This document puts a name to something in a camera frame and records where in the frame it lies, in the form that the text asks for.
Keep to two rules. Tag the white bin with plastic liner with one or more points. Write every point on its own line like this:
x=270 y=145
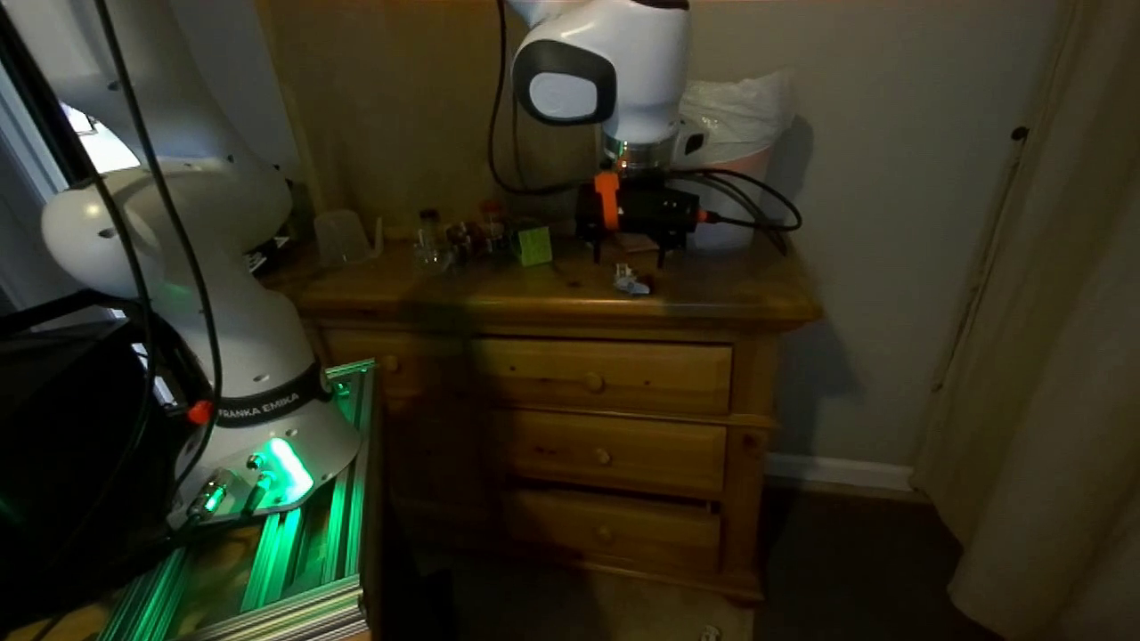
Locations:
x=751 y=121

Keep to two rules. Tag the small clear bottle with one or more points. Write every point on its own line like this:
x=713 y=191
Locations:
x=430 y=245

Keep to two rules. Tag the aluminium extrusion robot stand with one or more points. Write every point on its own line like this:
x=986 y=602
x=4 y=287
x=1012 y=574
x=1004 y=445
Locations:
x=298 y=559

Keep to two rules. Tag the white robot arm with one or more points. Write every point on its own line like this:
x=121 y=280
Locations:
x=226 y=307

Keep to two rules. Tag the window with white frame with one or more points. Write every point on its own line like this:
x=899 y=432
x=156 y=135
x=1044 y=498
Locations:
x=31 y=179

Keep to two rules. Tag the clear glass jar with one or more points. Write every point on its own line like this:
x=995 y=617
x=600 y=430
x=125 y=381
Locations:
x=339 y=242

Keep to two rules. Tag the cluster of small dark trinkets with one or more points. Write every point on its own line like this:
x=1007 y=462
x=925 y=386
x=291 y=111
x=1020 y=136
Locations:
x=483 y=237

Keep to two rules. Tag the small black wall hook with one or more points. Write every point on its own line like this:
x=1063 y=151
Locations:
x=1018 y=135

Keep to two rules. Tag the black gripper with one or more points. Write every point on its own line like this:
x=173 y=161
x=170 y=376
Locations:
x=660 y=217

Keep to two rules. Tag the tall wooden panel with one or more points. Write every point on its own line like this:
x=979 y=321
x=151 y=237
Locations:
x=378 y=121

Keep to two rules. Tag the dresser drawer with round knob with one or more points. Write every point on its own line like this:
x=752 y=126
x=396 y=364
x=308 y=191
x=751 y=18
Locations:
x=616 y=453
x=616 y=381
x=616 y=536

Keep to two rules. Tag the beige curtain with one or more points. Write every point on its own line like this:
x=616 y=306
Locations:
x=1044 y=357

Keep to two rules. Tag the wooden pine dresser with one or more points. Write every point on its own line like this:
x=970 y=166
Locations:
x=759 y=297

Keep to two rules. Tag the small white packet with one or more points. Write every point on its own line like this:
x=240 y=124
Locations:
x=632 y=284

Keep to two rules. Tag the small green box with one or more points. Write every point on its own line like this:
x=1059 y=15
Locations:
x=534 y=246

